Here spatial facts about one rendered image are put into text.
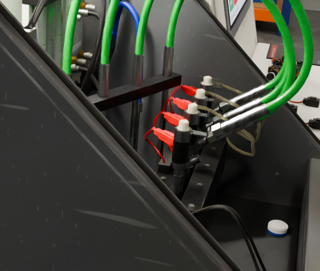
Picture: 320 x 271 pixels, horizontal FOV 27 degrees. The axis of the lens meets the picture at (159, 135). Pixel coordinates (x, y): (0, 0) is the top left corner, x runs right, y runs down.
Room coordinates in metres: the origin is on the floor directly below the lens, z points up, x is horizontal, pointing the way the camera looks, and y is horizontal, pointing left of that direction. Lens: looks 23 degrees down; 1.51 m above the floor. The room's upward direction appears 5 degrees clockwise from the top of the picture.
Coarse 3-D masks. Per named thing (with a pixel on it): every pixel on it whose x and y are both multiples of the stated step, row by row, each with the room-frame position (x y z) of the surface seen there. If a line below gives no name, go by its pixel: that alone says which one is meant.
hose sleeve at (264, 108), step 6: (258, 108) 0.97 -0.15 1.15; (264, 108) 0.97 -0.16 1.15; (240, 114) 0.98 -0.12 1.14; (246, 114) 0.98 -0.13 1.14; (252, 114) 0.97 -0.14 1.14; (258, 114) 0.97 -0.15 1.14; (264, 114) 0.97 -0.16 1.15; (228, 120) 0.98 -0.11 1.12; (234, 120) 0.98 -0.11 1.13; (240, 120) 0.97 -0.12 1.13; (246, 120) 0.97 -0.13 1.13; (252, 120) 0.97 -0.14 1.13; (222, 126) 0.98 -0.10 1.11; (228, 126) 0.98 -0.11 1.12; (234, 126) 0.98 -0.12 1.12; (240, 126) 0.98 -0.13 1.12
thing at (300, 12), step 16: (80, 0) 1.03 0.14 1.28; (288, 0) 0.97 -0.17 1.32; (304, 16) 0.96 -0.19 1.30; (304, 32) 0.96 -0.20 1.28; (64, 48) 1.03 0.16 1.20; (304, 48) 0.96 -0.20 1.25; (64, 64) 1.03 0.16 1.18; (304, 64) 0.96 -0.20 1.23; (304, 80) 0.96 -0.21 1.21; (288, 96) 0.96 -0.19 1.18
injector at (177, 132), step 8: (176, 128) 1.00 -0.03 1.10; (176, 136) 0.99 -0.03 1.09; (184, 136) 0.99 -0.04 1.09; (176, 144) 0.99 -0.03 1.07; (184, 144) 0.99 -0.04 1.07; (176, 152) 0.99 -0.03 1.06; (184, 152) 0.99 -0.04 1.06; (176, 160) 0.99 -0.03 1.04; (184, 160) 0.99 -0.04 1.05; (192, 160) 0.99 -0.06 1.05; (200, 160) 0.99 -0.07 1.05; (176, 168) 0.99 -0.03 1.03; (184, 168) 0.99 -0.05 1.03; (176, 176) 0.99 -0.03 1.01; (176, 184) 0.99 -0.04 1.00; (176, 192) 0.99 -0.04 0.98
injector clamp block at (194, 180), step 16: (208, 144) 1.21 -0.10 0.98; (224, 144) 1.22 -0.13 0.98; (208, 160) 1.14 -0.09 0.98; (224, 160) 1.26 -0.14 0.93; (160, 176) 1.05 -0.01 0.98; (192, 176) 1.06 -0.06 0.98; (208, 176) 1.07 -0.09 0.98; (192, 192) 1.00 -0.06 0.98; (208, 192) 1.02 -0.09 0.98; (192, 208) 0.95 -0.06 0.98; (208, 224) 1.09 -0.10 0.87
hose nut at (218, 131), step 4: (216, 124) 0.99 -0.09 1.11; (220, 124) 0.99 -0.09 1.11; (212, 128) 0.99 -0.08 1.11; (216, 128) 0.98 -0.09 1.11; (220, 128) 0.98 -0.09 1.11; (212, 132) 0.98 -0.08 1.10; (216, 132) 0.98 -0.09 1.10; (220, 132) 0.98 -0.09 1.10; (216, 136) 0.98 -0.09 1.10; (220, 136) 0.99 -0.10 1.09
